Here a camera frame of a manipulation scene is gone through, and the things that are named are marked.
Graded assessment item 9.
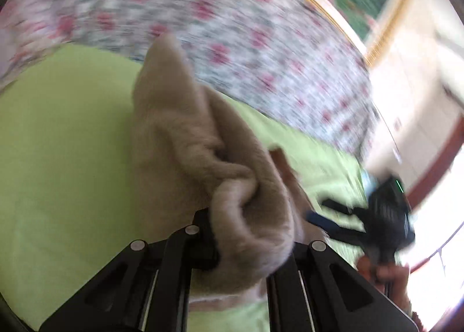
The beige knit sweater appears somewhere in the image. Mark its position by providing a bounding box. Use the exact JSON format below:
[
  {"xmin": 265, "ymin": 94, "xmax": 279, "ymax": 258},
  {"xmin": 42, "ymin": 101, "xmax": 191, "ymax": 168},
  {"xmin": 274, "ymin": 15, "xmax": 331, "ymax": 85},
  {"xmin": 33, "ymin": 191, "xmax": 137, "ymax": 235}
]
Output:
[{"xmin": 132, "ymin": 34, "xmax": 326, "ymax": 312}]

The person's right hand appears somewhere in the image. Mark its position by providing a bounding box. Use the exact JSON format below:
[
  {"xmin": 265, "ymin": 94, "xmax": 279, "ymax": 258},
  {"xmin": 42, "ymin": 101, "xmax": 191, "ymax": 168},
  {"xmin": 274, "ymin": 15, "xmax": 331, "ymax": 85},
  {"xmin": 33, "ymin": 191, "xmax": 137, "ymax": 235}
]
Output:
[{"xmin": 356, "ymin": 256, "xmax": 411, "ymax": 314}]

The floral quilt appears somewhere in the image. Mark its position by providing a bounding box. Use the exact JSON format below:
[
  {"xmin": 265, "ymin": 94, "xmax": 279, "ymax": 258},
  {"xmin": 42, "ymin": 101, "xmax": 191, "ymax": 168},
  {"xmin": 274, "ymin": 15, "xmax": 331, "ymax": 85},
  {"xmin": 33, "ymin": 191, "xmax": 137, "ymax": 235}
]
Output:
[{"xmin": 1, "ymin": 0, "xmax": 376, "ymax": 160}]

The green bed sheet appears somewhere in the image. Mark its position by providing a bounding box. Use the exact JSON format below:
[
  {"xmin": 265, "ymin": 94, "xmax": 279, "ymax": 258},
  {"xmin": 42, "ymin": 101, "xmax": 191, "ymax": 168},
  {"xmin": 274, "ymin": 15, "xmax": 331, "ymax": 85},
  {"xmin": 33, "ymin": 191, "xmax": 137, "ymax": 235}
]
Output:
[{"xmin": 0, "ymin": 43, "xmax": 367, "ymax": 332}]

